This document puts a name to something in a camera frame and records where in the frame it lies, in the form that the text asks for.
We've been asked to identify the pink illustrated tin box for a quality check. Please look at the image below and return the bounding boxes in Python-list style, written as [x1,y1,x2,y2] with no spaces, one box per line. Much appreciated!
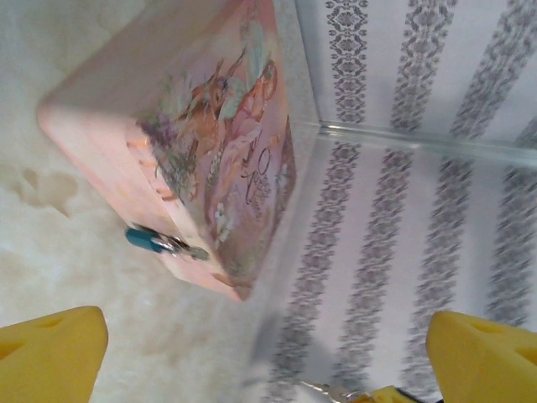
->
[36,0,298,302]

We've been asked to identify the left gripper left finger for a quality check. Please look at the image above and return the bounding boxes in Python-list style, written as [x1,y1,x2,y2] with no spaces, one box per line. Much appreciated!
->
[0,305,110,403]

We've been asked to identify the aluminium frame post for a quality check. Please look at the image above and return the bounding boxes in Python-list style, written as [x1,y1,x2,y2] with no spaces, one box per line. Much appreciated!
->
[289,118,537,167]

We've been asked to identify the small blue padlock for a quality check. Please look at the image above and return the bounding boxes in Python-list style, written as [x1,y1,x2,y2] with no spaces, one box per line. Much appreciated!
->
[124,225,188,255]

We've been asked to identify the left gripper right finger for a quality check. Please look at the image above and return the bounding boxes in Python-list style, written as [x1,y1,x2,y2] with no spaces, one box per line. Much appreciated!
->
[425,310,537,403]

